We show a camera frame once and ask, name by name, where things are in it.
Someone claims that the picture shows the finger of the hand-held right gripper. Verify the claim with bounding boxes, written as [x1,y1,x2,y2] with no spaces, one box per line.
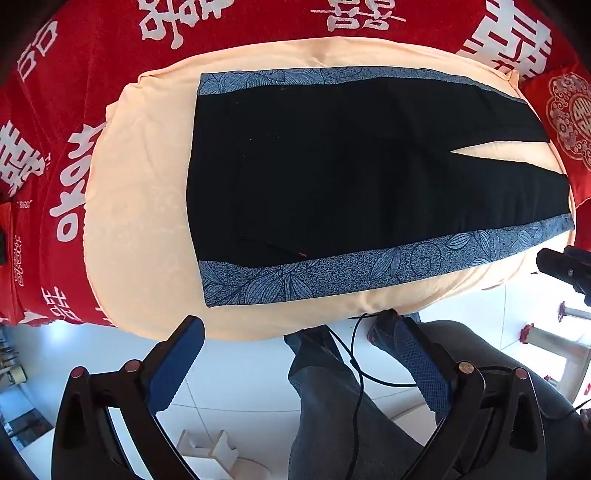
[536,248,577,280]

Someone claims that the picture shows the peach blanket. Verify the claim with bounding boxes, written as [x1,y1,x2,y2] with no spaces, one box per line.
[82,34,578,343]

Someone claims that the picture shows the white stool with red caps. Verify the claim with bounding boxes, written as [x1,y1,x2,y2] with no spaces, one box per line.
[521,301,591,398]

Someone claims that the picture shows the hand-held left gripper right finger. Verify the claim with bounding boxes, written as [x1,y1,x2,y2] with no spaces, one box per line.
[369,314,548,480]

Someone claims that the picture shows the red embroidered pillow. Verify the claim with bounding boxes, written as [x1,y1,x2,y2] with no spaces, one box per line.
[522,65,591,215]

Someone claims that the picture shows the person's left leg in jeans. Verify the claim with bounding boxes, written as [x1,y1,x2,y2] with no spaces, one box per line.
[284,323,430,480]

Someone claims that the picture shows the red printed blanket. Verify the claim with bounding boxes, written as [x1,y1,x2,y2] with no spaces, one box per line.
[0,0,591,329]

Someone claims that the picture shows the black pants with leaf-print trim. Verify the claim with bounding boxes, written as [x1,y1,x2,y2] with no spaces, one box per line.
[186,66,575,308]

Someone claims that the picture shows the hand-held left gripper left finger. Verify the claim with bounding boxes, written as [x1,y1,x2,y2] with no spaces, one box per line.
[52,315,206,480]

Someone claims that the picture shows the black cable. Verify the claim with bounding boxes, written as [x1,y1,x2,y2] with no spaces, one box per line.
[341,313,419,480]

